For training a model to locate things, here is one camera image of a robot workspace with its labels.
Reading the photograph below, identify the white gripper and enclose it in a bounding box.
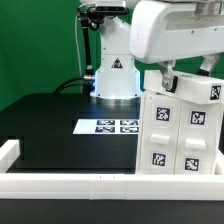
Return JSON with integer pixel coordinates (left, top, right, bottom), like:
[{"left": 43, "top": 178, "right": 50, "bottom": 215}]
[{"left": 130, "top": 0, "right": 224, "bottom": 93}]

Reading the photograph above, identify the white block with marker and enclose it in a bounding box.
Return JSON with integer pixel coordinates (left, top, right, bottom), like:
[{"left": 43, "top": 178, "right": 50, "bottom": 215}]
[{"left": 144, "top": 70, "right": 224, "bottom": 105}]

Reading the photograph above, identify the white cabinet box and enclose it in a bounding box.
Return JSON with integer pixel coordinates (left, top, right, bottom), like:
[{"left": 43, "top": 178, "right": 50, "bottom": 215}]
[{"left": 136, "top": 91, "right": 223, "bottom": 175}]

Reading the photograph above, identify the white cabinet door panel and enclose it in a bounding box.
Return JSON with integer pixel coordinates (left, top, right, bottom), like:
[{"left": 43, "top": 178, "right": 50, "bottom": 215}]
[{"left": 175, "top": 102, "right": 223, "bottom": 175}]

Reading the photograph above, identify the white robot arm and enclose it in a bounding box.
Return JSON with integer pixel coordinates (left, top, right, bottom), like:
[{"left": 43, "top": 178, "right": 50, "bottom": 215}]
[{"left": 77, "top": 0, "right": 224, "bottom": 100}]

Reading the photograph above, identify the white marker sheet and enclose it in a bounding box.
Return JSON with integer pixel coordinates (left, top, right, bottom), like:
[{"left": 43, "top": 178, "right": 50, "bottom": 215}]
[{"left": 73, "top": 119, "right": 139, "bottom": 135}]

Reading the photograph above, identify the black cable bundle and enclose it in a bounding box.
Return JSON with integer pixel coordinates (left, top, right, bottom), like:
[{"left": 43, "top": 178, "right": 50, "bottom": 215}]
[{"left": 53, "top": 77, "right": 88, "bottom": 95}]

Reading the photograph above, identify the white thin cable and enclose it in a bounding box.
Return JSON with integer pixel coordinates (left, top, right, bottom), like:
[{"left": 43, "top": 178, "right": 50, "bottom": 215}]
[{"left": 74, "top": 13, "right": 84, "bottom": 78}]

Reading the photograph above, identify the white U-shaped frame barrier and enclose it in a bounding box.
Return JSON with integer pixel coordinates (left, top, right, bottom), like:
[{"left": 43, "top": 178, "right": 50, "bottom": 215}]
[{"left": 0, "top": 140, "right": 224, "bottom": 201}]

